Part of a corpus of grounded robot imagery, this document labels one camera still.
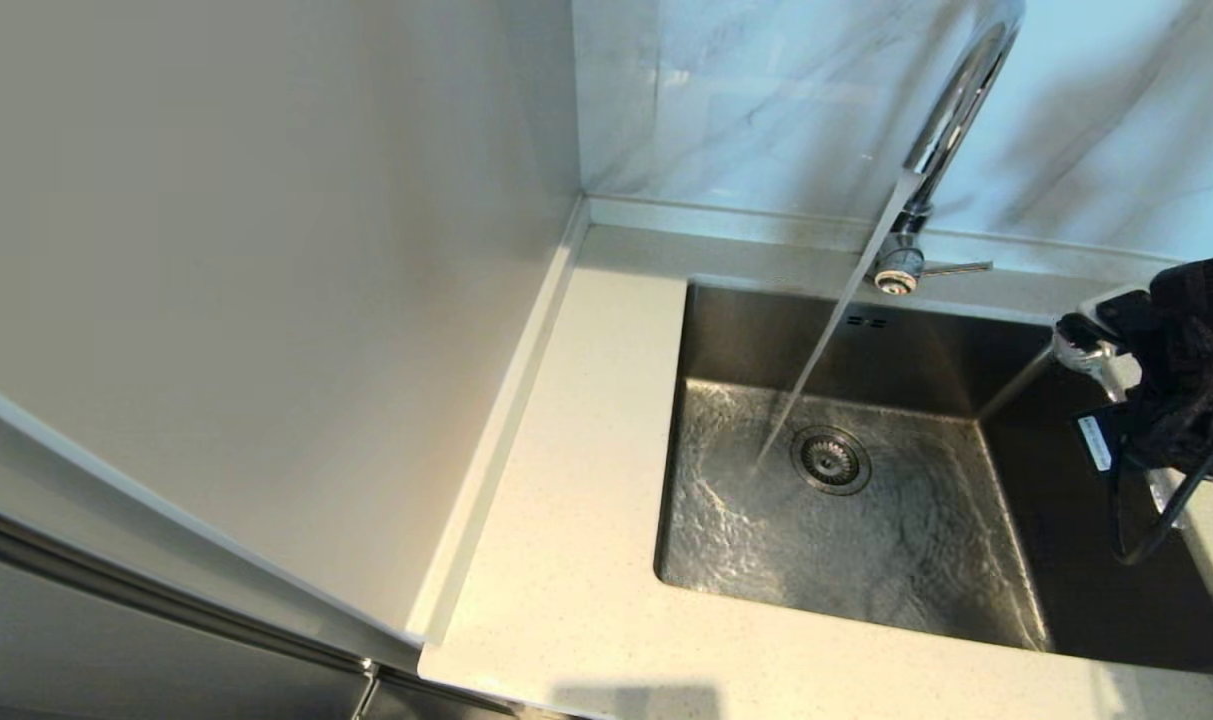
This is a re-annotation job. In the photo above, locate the chrome gooseneck faucet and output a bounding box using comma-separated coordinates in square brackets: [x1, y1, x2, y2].
[869, 0, 1027, 297]

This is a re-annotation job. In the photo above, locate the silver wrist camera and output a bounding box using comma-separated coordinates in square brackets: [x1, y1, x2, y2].
[1052, 288, 1155, 403]

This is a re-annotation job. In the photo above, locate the stainless steel sink basin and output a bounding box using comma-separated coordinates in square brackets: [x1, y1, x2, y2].
[653, 278, 1213, 673]

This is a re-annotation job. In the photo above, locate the steel bar door handle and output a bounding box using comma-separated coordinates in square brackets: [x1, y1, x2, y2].
[0, 486, 523, 719]

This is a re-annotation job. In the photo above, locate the white grey appliance door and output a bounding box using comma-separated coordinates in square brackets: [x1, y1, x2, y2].
[0, 352, 527, 720]

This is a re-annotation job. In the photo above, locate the round metal drain strainer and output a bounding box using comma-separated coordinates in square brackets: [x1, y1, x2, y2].
[790, 426, 873, 497]

